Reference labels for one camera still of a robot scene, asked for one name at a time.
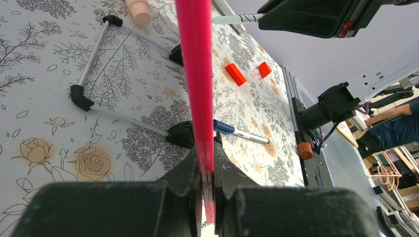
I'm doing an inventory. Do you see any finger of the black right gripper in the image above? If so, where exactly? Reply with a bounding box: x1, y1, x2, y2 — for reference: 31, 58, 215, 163
258, 6, 343, 39
257, 0, 354, 15

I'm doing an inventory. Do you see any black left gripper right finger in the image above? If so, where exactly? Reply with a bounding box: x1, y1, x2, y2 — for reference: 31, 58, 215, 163
214, 138, 380, 237

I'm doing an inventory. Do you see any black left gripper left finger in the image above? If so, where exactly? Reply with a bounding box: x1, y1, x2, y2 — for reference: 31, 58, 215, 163
12, 148, 202, 237

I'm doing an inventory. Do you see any pink framed whiteboard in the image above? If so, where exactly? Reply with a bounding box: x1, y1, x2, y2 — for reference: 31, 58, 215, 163
175, 0, 215, 224

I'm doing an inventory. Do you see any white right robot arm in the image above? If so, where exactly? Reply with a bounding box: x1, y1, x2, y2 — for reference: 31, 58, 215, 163
258, 0, 419, 132

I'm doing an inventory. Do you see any metal whiteboard stand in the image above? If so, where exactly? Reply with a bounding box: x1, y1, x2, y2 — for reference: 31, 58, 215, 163
70, 15, 195, 149

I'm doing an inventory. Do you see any orange small block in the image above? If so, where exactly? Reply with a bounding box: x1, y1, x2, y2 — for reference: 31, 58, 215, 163
258, 62, 272, 78

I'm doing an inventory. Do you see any red orange block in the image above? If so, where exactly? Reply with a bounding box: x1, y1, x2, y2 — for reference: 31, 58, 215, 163
225, 63, 247, 86

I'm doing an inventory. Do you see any brown small cube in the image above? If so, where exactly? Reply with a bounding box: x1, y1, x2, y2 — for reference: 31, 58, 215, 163
297, 142, 313, 160

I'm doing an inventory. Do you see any blue capped marker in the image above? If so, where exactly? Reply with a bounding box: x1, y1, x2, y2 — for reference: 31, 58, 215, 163
213, 119, 270, 145

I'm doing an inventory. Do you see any pink peach object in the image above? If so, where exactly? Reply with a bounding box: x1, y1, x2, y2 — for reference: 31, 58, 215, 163
125, 0, 151, 26

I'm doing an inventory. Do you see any person in blue shirt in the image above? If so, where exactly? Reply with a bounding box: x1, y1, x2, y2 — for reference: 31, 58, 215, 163
356, 100, 419, 158

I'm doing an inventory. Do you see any floral patterned mat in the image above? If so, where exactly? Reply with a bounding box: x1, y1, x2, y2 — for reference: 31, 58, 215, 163
0, 0, 304, 237

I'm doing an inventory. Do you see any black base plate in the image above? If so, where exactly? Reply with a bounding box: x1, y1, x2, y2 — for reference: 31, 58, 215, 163
291, 97, 326, 188

